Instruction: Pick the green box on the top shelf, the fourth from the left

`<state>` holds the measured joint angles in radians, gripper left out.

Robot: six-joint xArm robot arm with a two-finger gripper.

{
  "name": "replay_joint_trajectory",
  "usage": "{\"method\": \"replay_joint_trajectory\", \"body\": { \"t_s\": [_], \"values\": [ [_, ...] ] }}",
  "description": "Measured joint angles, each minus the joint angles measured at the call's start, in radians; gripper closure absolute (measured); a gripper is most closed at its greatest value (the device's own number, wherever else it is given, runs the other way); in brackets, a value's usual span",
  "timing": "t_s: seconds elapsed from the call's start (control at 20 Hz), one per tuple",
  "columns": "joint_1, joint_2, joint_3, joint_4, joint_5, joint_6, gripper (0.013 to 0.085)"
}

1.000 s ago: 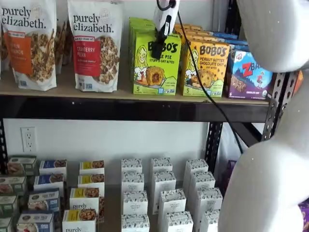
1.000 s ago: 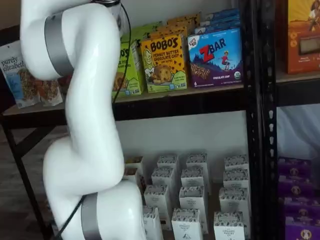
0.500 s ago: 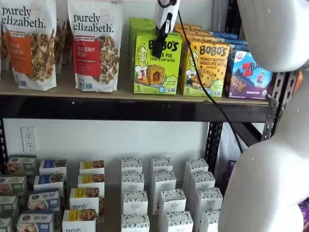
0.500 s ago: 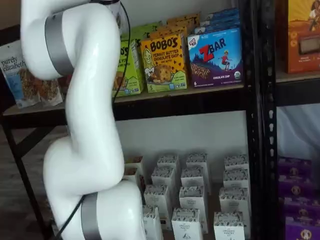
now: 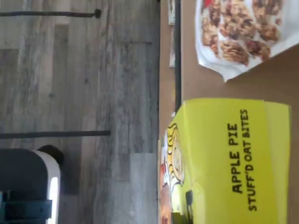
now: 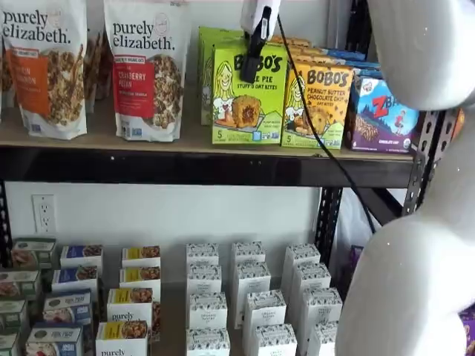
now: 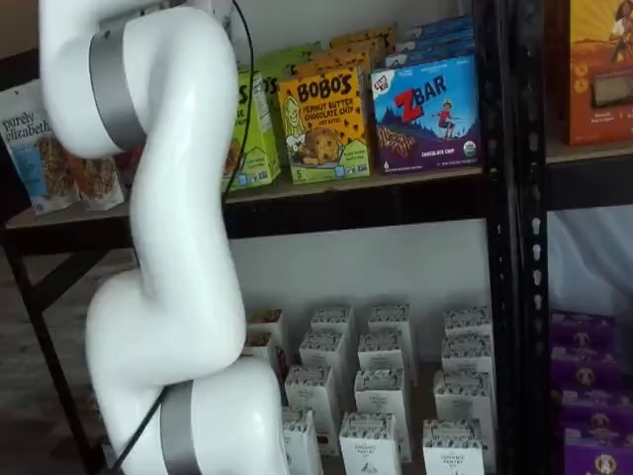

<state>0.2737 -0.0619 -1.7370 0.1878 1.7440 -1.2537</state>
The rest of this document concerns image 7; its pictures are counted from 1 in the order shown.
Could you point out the white plastic sheet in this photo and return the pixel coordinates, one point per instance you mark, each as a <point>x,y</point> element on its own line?
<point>588,257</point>

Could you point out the black metal shelf rack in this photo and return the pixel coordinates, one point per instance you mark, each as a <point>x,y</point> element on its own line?
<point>346,203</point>
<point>531,247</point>

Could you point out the orange label granola bag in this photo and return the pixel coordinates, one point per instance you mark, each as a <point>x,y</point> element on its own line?
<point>101,188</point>

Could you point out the yellow label granola box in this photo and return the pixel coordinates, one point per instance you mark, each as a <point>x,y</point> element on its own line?
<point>261,346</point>
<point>266,321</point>

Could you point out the green Bobo's apple pie box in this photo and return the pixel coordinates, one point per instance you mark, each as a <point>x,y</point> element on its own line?
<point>282,58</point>
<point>264,163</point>
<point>269,86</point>
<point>297,47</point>

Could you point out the purple snack box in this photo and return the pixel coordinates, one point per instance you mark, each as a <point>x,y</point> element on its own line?
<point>598,455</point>
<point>593,410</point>
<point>583,329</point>
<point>583,368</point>

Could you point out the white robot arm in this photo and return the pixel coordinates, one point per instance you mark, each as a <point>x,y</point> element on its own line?
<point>183,198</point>

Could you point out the orange Bobo's peanut butter box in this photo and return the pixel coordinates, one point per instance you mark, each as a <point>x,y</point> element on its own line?
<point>326,148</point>
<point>366,34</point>
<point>356,49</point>
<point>336,63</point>

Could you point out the large orange cereal box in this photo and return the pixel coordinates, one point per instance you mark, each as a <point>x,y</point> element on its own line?
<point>593,123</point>

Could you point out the blue Zbar box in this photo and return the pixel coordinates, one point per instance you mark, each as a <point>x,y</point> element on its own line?
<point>440,27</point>
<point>430,58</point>
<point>425,123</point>
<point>435,43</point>

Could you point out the white patterned pantry box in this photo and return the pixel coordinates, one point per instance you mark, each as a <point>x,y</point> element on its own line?
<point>309,391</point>
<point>378,393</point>
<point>452,447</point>
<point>389,316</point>
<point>332,319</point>
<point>467,321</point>
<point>301,440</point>
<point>324,351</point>
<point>467,353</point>
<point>462,396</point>
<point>381,351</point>
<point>368,445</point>

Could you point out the blue label granola bag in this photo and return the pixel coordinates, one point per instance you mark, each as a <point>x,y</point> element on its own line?
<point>25,163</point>

